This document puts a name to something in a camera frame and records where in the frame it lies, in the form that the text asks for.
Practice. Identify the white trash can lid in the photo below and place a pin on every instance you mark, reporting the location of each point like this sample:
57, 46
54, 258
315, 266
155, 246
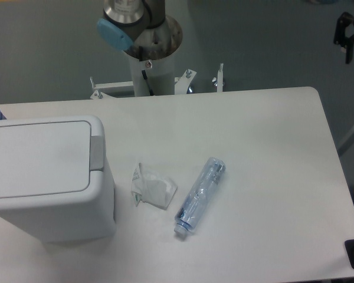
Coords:
48, 158

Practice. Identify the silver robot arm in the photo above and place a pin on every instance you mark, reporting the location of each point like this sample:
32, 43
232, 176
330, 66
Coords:
124, 21

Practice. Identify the white plastic trash can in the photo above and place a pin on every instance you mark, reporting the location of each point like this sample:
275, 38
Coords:
66, 216

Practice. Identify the clear plastic water bottle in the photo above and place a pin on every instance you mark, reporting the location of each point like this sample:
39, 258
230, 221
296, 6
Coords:
193, 207

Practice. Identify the crumpled white paper wrapper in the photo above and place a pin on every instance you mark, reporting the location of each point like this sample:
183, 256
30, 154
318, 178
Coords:
149, 186

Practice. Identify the black clamp top right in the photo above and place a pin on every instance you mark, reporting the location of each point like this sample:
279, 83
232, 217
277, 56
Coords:
344, 35

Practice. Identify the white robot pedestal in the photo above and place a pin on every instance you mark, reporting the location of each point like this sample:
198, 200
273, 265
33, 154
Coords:
153, 55

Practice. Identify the white pedestal base frame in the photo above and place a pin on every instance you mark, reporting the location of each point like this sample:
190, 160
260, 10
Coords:
182, 85

